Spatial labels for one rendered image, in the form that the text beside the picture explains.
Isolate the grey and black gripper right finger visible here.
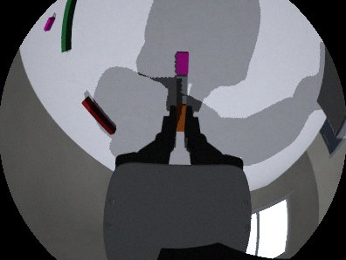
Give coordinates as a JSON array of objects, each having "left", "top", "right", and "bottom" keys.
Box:
[{"left": 184, "top": 106, "right": 244, "bottom": 169}]

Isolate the green rod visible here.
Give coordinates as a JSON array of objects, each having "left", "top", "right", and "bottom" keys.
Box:
[{"left": 61, "top": 0, "right": 77, "bottom": 52}]

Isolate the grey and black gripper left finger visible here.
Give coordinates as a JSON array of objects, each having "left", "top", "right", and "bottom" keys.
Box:
[{"left": 115, "top": 106, "right": 176, "bottom": 168}]

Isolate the orange rod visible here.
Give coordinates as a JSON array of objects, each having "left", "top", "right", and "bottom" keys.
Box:
[{"left": 176, "top": 104, "right": 186, "bottom": 132}]

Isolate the magenta rod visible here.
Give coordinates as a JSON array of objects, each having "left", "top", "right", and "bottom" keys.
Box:
[
  {"left": 44, "top": 17, "right": 55, "bottom": 31},
  {"left": 176, "top": 51, "right": 189, "bottom": 74}
]

